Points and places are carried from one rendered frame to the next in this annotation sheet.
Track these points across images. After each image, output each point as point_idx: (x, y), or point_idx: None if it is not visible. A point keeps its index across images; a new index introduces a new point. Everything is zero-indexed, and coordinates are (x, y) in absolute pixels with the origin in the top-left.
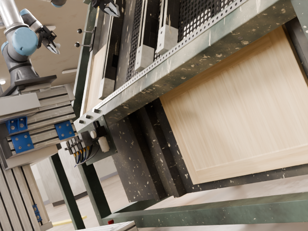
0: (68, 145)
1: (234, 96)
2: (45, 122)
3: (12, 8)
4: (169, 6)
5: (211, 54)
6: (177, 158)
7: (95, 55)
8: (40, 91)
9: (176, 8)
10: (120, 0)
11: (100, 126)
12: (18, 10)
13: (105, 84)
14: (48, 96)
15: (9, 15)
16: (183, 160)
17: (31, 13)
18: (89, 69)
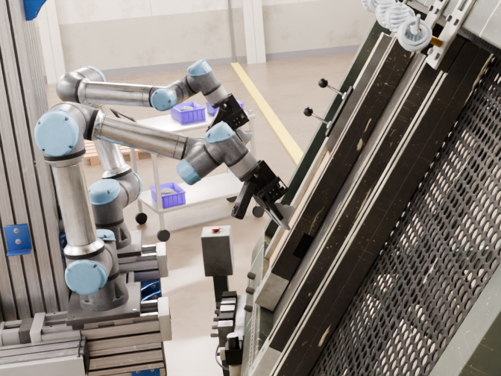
0: (217, 309)
1: None
2: (109, 371)
3: (75, 221)
4: (289, 359)
5: None
6: None
7: (327, 152)
8: (114, 324)
9: (306, 364)
10: (362, 122)
11: (235, 350)
12: (89, 221)
13: (268, 284)
14: (125, 334)
15: (70, 233)
16: None
17: (210, 72)
18: (308, 175)
